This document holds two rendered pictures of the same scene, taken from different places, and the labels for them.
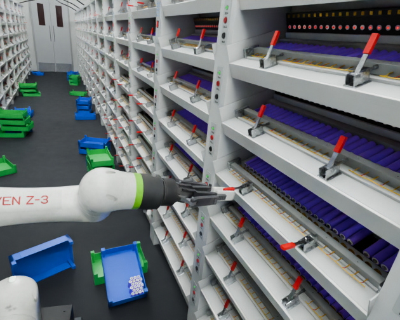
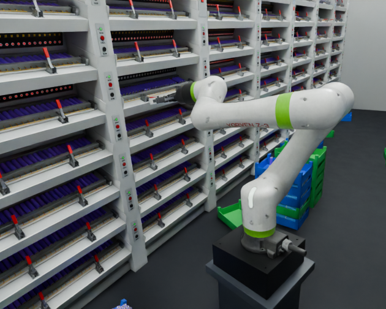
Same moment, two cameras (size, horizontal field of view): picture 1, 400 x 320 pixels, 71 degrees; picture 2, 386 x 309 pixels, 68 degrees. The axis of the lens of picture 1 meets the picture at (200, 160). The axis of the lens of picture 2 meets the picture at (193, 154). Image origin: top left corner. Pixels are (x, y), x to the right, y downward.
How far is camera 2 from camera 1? 1.72 m
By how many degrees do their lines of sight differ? 101
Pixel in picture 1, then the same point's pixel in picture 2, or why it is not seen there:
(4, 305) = (266, 179)
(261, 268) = (167, 129)
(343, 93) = (175, 22)
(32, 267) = not seen: outside the picture
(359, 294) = not seen: hidden behind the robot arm
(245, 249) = (155, 133)
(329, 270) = not seen: hidden behind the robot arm
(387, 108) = (185, 24)
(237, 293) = (160, 164)
